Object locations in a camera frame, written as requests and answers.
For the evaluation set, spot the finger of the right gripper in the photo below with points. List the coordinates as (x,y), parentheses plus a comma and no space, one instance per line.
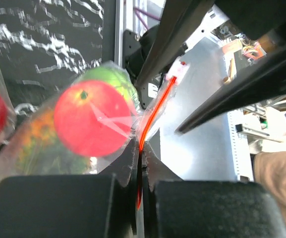
(180,18)
(264,80)

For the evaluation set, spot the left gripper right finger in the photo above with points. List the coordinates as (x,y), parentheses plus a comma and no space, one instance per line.
(176,208)

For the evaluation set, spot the fake red apple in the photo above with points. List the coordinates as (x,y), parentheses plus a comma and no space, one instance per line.
(92,119)

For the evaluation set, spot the fake green pepper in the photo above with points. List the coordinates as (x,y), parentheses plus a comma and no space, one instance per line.
(118,79)

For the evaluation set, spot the fake pineapple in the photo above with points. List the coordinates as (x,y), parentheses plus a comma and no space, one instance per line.
(42,153)

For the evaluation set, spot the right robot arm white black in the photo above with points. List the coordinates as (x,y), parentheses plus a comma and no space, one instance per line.
(256,18)

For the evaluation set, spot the zip bag orange slider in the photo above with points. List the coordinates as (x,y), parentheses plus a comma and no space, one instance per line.
(144,124)

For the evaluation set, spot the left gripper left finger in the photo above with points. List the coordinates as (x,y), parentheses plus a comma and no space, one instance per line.
(72,206)

